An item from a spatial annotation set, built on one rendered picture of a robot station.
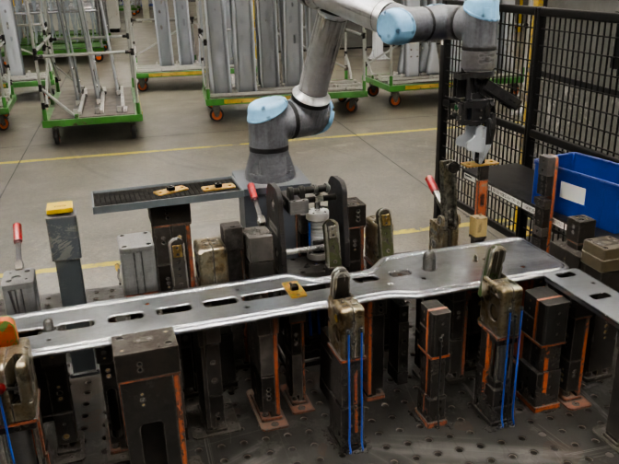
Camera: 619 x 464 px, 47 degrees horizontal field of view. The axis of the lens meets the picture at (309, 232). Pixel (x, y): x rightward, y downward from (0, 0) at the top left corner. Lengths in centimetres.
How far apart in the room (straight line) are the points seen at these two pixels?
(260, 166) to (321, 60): 34
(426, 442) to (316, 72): 104
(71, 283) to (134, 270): 26
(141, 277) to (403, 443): 70
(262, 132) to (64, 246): 63
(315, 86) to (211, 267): 67
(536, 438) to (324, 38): 115
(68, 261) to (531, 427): 116
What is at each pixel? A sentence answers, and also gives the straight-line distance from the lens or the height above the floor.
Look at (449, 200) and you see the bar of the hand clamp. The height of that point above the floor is 111.
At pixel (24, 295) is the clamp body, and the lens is 167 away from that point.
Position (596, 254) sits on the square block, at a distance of 179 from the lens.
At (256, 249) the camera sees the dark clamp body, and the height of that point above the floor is 105.
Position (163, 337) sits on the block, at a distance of 140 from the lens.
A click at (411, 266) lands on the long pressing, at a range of 173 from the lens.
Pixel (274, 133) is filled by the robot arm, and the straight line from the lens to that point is 203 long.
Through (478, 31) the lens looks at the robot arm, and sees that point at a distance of 160.
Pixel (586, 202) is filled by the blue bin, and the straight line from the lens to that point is 200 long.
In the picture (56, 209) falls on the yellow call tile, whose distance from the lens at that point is 179.
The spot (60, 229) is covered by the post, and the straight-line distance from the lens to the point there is 180.
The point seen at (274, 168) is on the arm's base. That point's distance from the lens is 204.
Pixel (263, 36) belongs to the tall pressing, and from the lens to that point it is 869.
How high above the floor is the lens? 169
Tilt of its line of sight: 21 degrees down
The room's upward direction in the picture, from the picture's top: 1 degrees counter-clockwise
